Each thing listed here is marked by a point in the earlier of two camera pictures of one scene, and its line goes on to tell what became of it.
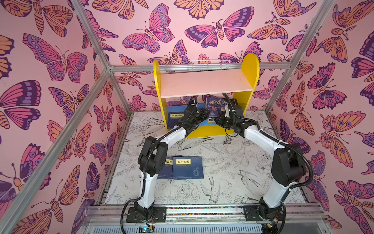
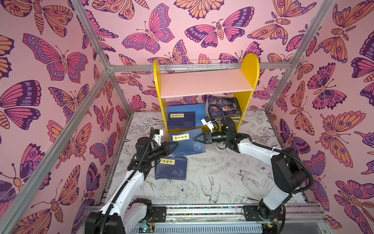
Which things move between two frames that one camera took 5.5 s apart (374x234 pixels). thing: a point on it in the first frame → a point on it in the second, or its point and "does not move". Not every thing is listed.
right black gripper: [220, 118] → [207, 137]
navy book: [185, 167] → [187, 145]
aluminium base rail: [207, 219] does not move
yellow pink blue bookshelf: [206, 103] does not move
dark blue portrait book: [214, 106] does not move
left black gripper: [203, 114] → [164, 149]
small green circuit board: [145, 229] does not move
